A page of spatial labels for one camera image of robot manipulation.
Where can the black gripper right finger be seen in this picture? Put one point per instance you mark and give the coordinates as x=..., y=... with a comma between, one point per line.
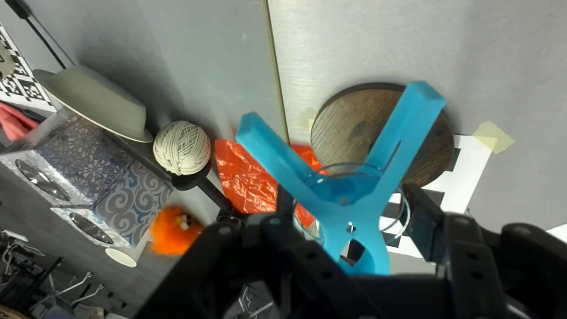
x=427, y=230

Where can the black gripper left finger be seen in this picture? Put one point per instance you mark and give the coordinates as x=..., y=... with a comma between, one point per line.
x=294, y=248

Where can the blue plastic peg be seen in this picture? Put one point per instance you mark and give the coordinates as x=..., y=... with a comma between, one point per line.
x=354, y=213

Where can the checkerboard paper sheet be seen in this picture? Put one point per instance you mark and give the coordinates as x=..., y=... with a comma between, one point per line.
x=471, y=170

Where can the orange plastic bag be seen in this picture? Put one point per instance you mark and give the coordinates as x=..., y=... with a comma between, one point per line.
x=241, y=177

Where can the yellow sticky note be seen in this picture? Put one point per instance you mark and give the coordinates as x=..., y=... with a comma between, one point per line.
x=493, y=136

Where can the orange fluffy toy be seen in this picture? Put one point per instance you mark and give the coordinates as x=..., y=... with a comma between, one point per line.
x=174, y=230

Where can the round wooden disc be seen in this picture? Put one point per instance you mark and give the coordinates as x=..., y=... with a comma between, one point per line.
x=354, y=117

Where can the blue swirl tissue box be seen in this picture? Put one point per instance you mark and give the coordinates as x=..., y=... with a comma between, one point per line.
x=129, y=200

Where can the small white cup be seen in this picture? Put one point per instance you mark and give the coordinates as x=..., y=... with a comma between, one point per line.
x=121, y=257

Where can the grey speckled tissue box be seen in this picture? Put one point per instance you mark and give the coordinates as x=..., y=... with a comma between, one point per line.
x=59, y=152

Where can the red fabric piece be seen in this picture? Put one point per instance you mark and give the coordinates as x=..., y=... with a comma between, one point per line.
x=14, y=120

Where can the small fiducial tag sheet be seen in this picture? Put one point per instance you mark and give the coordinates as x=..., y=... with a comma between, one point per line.
x=20, y=76

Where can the black thin rod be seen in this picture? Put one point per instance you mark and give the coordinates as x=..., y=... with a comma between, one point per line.
x=37, y=28

